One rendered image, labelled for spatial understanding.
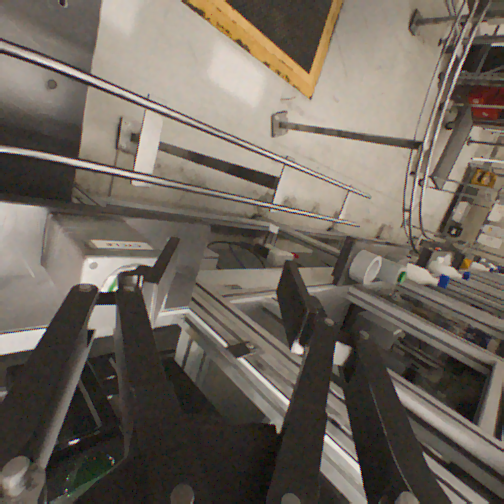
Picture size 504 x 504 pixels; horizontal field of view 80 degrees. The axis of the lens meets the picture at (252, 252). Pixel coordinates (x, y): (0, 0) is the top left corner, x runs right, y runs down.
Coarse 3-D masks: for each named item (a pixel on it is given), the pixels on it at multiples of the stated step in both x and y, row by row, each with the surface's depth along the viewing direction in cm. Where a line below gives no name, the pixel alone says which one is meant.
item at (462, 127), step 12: (468, 108) 306; (468, 120) 321; (456, 132) 309; (468, 132) 338; (456, 144) 325; (444, 156) 312; (456, 156) 342; (444, 168) 328; (420, 180) 361; (432, 180) 320; (444, 180) 306; (456, 192) 337
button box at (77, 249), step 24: (48, 216) 29; (72, 216) 30; (48, 240) 29; (72, 240) 25; (96, 240) 26; (120, 240) 28; (144, 240) 30; (48, 264) 29; (72, 264) 24; (96, 264) 23; (120, 264) 24; (144, 264) 26
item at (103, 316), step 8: (144, 272) 18; (104, 296) 15; (112, 296) 15; (96, 304) 14; (104, 304) 14; (112, 304) 14; (96, 312) 14; (104, 312) 14; (112, 312) 14; (96, 320) 14; (104, 320) 14; (112, 320) 15; (88, 328) 14; (96, 328) 14; (104, 328) 15
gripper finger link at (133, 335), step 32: (128, 288) 15; (128, 320) 13; (128, 352) 11; (128, 384) 10; (160, 384) 10; (128, 416) 10; (160, 416) 9; (128, 448) 10; (160, 448) 8; (192, 448) 8; (160, 480) 7; (192, 480) 7
